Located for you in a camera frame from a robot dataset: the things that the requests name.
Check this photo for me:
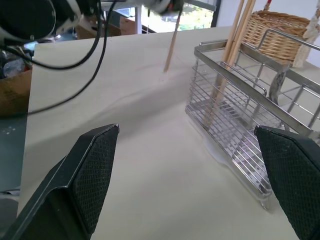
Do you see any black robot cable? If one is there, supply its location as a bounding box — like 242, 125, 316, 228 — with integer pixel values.
26, 0, 119, 115
0, 0, 103, 70

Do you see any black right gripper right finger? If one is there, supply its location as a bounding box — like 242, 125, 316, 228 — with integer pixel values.
253, 125, 320, 240

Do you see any cream knotted rope hanger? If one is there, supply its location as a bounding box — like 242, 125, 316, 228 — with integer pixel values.
292, 0, 320, 69

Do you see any brown cardboard box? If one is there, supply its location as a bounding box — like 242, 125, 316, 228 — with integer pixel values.
74, 14, 137, 40
0, 65, 33, 118

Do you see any white table leg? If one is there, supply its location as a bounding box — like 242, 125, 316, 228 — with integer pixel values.
134, 4, 143, 35

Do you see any wooden chopstick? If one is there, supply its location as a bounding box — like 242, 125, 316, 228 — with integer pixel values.
226, 0, 257, 68
162, 6, 183, 74
207, 0, 252, 127
203, 0, 246, 127

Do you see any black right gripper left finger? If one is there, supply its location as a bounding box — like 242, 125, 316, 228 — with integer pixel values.
0, 123, 120, 240

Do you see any metal wire basket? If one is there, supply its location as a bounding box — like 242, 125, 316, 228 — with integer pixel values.
184, 28, 320, 210

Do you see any metal spoon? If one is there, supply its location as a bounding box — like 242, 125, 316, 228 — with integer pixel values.
268, 65, 291, 104

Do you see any woven wicker basket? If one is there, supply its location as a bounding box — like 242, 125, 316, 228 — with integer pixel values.
241, 9, 312, 66

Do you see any dark robot body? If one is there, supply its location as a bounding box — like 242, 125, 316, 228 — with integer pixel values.
0, 0, 85, 42

